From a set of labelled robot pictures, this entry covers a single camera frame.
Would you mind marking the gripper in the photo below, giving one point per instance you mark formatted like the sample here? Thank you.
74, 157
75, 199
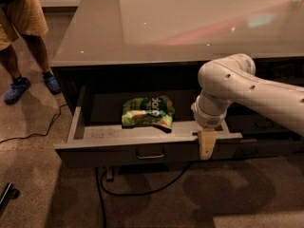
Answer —
207, 118

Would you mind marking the drawer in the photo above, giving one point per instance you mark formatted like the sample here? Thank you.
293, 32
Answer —
253, 124
270, 148
97, 137

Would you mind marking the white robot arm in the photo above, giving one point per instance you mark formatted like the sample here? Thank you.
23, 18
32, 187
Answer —
233, 80

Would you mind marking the dark grey drawer cabinet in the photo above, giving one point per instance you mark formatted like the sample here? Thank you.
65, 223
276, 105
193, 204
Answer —
116, 46

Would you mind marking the green snack bag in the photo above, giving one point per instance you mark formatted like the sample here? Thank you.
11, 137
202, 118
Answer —
156, 111

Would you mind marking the metal cabinet leg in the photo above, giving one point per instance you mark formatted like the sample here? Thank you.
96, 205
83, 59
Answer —
110, 173

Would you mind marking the blue left shoe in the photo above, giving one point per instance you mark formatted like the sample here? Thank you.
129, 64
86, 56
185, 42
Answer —
52, 85

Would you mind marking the blue shoe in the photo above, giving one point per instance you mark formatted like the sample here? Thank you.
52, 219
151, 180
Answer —
52, 85
15, 92

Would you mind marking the blue right shoe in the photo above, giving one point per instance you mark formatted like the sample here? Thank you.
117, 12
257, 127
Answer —
15, 92

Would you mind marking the black object on floor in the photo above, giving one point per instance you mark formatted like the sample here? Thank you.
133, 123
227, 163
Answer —
9, 193

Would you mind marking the person in yellow shorts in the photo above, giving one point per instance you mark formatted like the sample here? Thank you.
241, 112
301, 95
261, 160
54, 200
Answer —
23, 18

